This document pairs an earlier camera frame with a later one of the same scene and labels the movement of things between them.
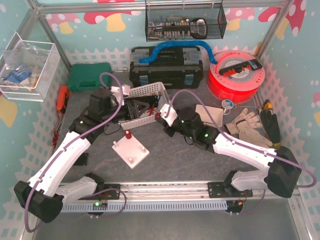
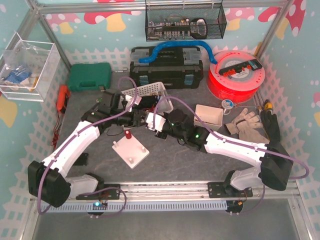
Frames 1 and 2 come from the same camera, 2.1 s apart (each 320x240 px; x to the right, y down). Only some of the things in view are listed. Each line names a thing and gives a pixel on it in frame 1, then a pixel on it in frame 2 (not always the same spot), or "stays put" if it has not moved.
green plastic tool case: [84, 76] stays put
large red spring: [128, 135] stays put
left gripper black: [130, 110] to [136, 119]
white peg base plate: [130, 151] stays put
